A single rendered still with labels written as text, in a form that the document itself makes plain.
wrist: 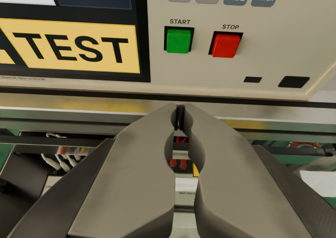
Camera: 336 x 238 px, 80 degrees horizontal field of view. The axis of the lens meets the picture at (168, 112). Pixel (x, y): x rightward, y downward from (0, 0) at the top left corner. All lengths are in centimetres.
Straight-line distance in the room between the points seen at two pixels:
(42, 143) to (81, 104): 10
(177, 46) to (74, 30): 8
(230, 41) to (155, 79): 8
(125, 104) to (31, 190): 44
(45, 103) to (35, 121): 3
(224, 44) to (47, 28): 14
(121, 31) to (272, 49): 12
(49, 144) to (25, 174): 33
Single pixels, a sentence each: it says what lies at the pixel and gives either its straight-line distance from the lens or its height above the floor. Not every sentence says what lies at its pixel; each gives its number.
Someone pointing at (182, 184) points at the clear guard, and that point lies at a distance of 23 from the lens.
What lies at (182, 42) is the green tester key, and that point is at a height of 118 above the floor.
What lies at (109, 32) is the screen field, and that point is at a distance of 17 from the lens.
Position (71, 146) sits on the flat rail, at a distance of 29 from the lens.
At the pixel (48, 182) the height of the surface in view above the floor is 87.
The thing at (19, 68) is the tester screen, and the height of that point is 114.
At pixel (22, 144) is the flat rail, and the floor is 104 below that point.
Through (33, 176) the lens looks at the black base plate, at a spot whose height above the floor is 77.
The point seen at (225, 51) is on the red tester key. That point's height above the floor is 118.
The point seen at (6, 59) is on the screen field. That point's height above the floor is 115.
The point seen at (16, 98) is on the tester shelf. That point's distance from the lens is 26.
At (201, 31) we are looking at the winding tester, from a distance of 17.
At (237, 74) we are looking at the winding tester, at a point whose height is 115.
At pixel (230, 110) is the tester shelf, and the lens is 22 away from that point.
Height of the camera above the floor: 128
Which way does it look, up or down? 56 degrees down
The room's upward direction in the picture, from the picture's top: 4 degrees clockwise
